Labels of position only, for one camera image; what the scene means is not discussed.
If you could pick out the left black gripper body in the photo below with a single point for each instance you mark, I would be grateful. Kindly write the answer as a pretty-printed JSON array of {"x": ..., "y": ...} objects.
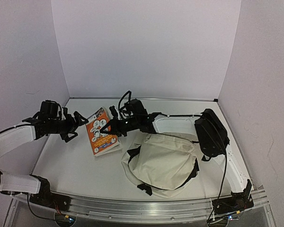
[{"x": 57, "y": 127}]

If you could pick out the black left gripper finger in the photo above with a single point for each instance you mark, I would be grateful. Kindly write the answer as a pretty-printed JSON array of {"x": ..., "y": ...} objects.
[
  {"x": 79, "y": 119},
  {"x": 68, "y": 137}
]

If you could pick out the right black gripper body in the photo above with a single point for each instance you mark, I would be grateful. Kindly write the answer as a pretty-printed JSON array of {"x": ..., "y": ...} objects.
[{"x": 116, "y": 125}]

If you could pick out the orange comic book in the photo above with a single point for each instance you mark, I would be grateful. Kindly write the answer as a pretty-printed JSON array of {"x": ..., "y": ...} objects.
[{"x": 101, "y": 142}]

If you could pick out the beige canvas backpack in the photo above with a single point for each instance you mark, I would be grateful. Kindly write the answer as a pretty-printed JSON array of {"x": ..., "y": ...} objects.
[{"x": 162, "y": 165}]

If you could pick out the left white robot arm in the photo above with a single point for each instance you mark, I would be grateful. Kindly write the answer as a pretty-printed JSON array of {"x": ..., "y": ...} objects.
[{"x": 19, "y": 145}]

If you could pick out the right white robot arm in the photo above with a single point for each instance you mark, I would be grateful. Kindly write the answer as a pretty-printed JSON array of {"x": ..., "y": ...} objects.
[{"x": 213, "y": 141}]

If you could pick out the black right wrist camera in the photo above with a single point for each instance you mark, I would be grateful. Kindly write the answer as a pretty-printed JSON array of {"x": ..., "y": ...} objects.
[{"x": 133, "y": 107}]

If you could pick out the aluminium table edge rail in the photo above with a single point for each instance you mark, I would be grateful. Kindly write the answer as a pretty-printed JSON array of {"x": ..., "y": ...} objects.
[{"x": 145, "y": 98}]

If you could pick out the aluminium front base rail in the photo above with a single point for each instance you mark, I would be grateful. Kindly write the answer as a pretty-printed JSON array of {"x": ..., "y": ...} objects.
[{"x": 79, "y": 211}]

